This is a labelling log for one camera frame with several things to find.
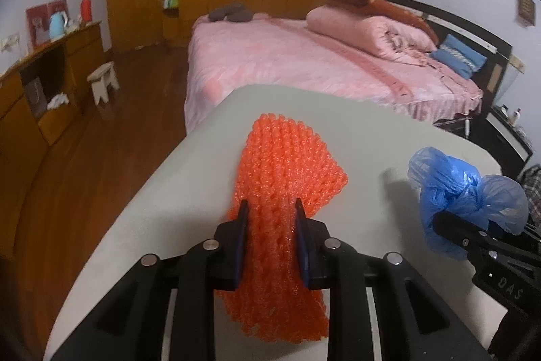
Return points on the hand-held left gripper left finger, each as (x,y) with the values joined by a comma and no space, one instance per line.
(241,247)

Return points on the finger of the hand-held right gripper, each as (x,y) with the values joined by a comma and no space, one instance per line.
(456,230)

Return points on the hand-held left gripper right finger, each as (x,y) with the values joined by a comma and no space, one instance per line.
(302,247)

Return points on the blue plastic bag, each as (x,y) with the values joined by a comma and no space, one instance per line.
(448,183)

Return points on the orange foam net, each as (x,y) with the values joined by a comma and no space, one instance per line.
(279,158)

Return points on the plaid cloth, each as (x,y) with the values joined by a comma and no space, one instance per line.
(532,192)

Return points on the black nightstand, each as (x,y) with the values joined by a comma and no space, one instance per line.
(503,141)

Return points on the white bottle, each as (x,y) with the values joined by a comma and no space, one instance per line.
(516,117)

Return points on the blue pillow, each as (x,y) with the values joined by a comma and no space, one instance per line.
(458,54)

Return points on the black headboard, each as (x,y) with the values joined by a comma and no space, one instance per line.
(501,52)

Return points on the pink bed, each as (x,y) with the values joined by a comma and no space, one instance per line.
(274,52)

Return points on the small wooden stool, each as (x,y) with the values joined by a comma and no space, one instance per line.
(101,75)

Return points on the folded pink quilt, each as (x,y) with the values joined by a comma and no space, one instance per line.
(355,27)

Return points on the grey clothing on bed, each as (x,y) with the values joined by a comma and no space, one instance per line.
(236,14)

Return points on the small white cloth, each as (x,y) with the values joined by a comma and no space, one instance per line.
(58,101)

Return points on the folded red-brown blanket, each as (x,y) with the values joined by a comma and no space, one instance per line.
(380,3)

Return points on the green toiletry bottles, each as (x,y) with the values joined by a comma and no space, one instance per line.
(172,0)

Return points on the wooden cabinet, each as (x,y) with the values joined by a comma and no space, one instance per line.
(84,44)

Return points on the red thermos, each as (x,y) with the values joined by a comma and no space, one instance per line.
(86,9)

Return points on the light blue kettle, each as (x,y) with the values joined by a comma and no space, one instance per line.
(58,26)

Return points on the brown wall plaque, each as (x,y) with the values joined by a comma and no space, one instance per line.
(525,9)

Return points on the red photo frame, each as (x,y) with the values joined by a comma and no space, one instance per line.
(38,27)
(58,5)

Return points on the white wall socket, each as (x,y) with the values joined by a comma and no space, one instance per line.
(10,41)

